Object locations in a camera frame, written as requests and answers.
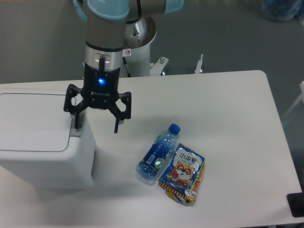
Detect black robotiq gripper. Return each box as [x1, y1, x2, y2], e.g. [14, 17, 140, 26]
[62, 62, 132, 133]

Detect white push-lid trash can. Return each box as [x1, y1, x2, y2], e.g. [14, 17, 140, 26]
[0, 88, 96, 189]

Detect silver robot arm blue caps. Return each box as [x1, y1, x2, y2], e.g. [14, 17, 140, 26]
[63, 0, 184, 132]

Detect blue plastic drink bottle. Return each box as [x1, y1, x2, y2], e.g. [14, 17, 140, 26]
[135, 123, 181, 185]

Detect blue cartoon snack bag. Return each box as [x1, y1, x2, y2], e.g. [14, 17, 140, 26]
[158, 143, 205, 204]

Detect blue plastic bag on floor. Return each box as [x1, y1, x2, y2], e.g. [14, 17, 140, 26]
[261, 0, 304, 22]

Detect white furniture edge right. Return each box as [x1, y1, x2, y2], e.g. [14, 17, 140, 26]
[282, 81, 304, 127]

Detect black device at table edge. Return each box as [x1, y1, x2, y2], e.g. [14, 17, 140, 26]
[286, 192, 304, 218]

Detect white metal base frame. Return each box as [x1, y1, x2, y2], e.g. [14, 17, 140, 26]
[82, 54, 204, 80]

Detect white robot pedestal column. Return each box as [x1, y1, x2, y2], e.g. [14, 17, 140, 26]
[120, 17, 157, 78]

